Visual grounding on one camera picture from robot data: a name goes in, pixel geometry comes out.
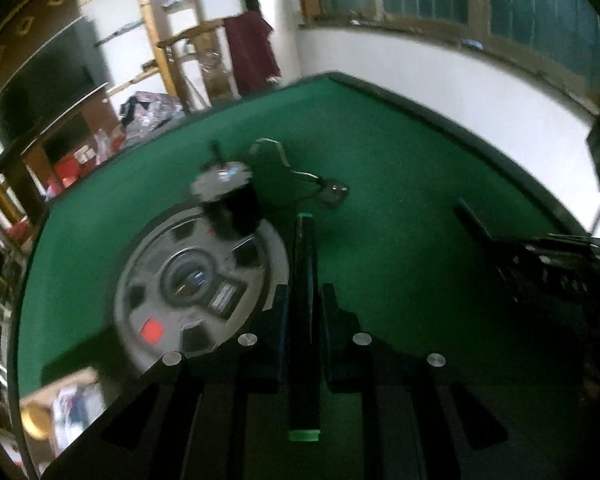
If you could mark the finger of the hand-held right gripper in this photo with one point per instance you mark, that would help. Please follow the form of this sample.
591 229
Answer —
475 220

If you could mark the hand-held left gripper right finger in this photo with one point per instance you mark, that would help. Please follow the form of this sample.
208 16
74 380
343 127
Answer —
336 335

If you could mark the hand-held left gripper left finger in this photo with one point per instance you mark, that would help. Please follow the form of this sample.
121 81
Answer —
279 335

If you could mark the black tube with green cap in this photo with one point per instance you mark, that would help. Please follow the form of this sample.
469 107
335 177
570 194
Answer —
302 280

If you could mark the cardboard box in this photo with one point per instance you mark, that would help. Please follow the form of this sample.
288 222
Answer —
75 405

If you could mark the green felt table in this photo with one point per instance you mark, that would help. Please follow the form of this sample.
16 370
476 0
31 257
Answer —
405 170

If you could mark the grey round table disc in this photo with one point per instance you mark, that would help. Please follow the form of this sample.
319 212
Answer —
190 280

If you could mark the black cup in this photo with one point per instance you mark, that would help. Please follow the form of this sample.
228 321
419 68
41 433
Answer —
235 210

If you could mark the yellow tape roll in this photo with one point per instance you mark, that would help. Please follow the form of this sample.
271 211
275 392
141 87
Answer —
34 420

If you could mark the pile of plastic bags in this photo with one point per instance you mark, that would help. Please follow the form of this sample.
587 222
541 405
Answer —
150 110

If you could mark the red box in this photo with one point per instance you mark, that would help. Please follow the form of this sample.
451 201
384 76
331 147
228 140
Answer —
70 170

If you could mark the maroon cloth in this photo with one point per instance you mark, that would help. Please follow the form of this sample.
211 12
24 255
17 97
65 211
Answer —
250 50

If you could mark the wooden armchair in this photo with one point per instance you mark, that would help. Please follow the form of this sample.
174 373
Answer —
190 35

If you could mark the black television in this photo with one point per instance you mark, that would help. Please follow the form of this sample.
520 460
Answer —
45 80

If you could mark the wooden wall cabinet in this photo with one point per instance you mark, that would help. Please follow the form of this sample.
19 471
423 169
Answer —
25 25

